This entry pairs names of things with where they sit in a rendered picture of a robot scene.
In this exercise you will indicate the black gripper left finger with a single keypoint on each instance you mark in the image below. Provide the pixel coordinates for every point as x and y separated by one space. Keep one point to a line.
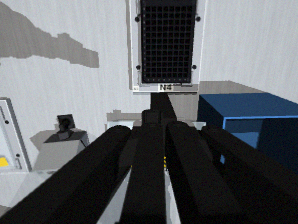
80 191

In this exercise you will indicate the black assay plate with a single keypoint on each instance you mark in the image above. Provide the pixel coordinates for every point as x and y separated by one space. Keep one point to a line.
167 40

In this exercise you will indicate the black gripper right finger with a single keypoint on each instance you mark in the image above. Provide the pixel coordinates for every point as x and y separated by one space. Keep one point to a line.
205 193

